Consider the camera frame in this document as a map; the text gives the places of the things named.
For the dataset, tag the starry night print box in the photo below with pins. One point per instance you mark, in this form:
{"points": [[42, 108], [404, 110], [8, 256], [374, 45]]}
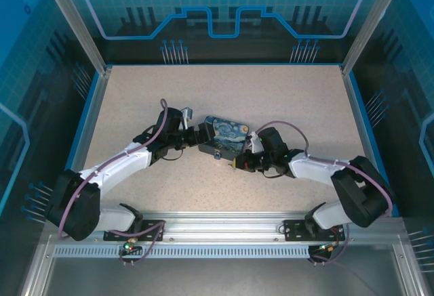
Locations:
{"points": [[229, 137]]}

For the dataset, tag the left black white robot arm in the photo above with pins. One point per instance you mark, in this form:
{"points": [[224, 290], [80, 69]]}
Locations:
{"points": [[118, 164]]}

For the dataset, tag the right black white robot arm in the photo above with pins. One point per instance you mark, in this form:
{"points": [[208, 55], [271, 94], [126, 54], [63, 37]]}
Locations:
{"points": [[312, 167]]}

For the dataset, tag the yellow connector with led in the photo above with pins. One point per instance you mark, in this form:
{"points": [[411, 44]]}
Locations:
{"points": [[130, 244], [327, 247]]}

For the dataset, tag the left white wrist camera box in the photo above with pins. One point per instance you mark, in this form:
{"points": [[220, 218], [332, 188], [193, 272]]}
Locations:
{"points": [[187, 113]]}

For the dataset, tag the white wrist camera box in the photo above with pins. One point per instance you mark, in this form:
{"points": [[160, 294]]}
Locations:
{"points": [[254, 142], [187, 113]]}

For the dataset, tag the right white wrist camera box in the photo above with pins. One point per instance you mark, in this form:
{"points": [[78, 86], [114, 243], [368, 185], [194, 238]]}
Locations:
{"points": [[254, 142]]}

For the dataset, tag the aluminium mounting rail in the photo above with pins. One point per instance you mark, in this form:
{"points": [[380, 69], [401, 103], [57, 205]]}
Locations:
{"points": [[223, 225]]}

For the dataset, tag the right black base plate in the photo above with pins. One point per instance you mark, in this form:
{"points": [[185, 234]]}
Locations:
{"points": [[293, 230]]}

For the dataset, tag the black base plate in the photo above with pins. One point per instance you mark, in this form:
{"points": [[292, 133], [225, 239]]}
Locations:
{"points": [[149, 230], [293, 230]]}

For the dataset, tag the aluminium table side rail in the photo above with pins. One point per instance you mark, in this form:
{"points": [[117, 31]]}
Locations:
{"points": [[362, 133], [87, 133]]}

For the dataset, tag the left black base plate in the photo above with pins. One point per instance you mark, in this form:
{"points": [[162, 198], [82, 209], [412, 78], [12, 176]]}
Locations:
{"points": [[149, 230]]}

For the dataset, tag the aluminium frame post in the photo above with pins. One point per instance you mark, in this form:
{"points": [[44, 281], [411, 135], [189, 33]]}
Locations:
{"points": [[83, 28], [365, 28]]}

